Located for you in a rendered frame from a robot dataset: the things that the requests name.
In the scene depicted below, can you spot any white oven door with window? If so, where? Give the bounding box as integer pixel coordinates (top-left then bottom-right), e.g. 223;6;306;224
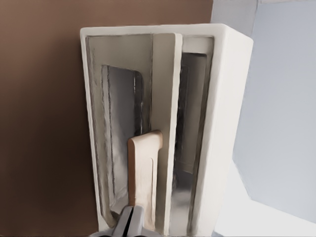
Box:
85;32;184;237

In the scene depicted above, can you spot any white oven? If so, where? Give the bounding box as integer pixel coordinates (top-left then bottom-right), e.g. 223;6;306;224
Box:
80;23;254;237

